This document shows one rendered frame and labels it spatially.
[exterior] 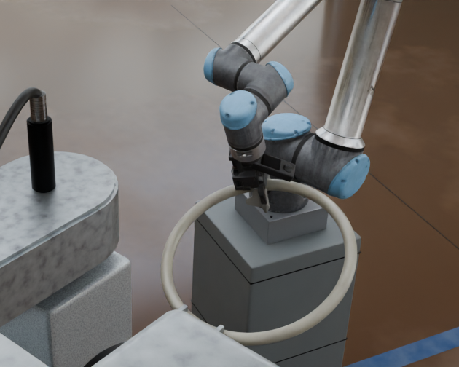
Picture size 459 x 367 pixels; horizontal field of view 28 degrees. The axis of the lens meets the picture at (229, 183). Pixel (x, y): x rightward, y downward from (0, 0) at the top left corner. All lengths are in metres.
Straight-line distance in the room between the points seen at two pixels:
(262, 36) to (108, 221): 0.98
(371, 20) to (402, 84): 3.38
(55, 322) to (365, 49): 1.37
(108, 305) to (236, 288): 1.27
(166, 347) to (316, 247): 2.22
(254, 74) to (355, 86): 0.45
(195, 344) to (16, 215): 0.89
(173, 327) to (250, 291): 2.14
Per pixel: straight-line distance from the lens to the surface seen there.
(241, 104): 2.18
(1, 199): 1.54
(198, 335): 0.65
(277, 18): 2.42
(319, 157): 2.66
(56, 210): 1.50
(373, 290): 4.10
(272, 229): 2.81
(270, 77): 2.24
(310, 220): 2.87
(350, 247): 2.22
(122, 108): 5.41
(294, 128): 2.73
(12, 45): 6.26
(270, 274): 2.79
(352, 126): 2.65
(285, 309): 2.92
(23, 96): 1.42
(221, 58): 2.32
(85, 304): 1.59
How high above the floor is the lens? 2.51
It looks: 32 degrees down
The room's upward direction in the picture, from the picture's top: 3 degrees clockwise
